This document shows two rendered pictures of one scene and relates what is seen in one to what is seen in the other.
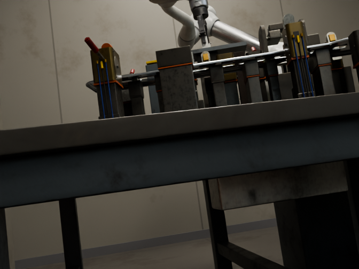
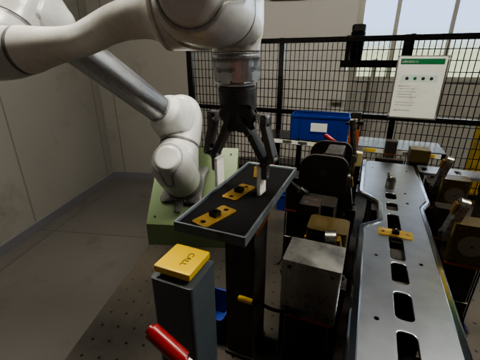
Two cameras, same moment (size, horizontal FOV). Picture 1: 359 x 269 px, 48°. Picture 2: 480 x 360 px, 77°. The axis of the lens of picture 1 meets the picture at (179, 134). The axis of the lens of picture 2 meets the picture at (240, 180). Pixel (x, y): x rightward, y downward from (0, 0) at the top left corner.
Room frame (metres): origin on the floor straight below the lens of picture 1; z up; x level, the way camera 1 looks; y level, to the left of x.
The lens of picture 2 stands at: (1.68, 0.40, 1.43)
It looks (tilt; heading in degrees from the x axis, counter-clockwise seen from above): 22 degrees down; 288
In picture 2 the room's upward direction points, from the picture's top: straight up
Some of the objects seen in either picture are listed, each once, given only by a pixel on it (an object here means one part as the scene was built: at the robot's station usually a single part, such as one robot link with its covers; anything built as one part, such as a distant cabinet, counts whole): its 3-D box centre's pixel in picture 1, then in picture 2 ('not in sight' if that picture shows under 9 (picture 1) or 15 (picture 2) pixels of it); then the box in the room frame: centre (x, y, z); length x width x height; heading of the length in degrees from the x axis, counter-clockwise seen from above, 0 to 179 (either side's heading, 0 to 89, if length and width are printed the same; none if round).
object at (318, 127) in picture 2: not in sight; (319, 125); (1.77, -1.31, 1.10); 0.30 x 0.17 x 0.13; 0
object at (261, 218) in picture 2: (207, 54); (247, 193); (1.85, -0.18, 1.16); 0.37 x 0.14 x 0.02; 85
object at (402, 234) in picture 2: not in sight; (395, 231); (1.50, -0.38, 1.01); 0.08 x 0.04 x 0.01; 175
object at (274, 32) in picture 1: (289, 79); (320, 220); (1.70, -0.50, 0.95); 0.18 x 0.13 x 0.49; 85
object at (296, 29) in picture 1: (301, 76); (460, 277); (1.31, -0.43, 0.87); 0.12 x 0.07 x 0.35; 175
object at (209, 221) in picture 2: not in sight; (214, 213); (1.88, -0.05, 1.17); 0.08 x 0.04 x 0.01; 68
